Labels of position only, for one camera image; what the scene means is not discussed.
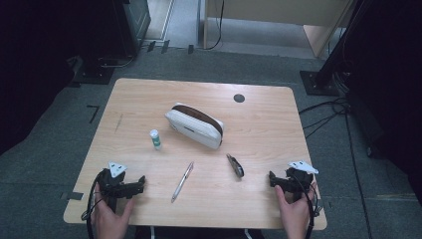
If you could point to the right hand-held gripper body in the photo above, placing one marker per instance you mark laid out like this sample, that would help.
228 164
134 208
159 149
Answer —
298 181

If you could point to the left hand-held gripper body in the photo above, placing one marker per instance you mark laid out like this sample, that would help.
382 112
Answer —
112 186

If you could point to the white and green glue stick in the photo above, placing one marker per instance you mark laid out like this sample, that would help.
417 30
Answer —
155 140

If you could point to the person's right hand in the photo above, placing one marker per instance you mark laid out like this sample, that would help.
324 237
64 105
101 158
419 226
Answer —
298 219

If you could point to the person's left hand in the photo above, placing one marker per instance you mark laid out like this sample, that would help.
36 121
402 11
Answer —
111 224

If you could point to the grey floor tape patch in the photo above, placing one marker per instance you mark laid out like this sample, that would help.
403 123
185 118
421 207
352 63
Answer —
72 195

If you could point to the silver pen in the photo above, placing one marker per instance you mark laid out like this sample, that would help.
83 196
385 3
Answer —
182 182

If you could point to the black angled floor tape mark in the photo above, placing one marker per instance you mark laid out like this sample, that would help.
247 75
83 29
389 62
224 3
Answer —
94 113

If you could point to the black round table grommet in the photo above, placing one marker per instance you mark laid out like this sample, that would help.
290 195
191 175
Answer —
239 98

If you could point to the black metal stand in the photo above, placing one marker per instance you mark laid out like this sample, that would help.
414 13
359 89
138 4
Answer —
326 71

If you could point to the black cabinet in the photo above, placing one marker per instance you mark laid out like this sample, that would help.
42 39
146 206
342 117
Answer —
132 26

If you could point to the black stand base plate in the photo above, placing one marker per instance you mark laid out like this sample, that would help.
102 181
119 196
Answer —
93 73

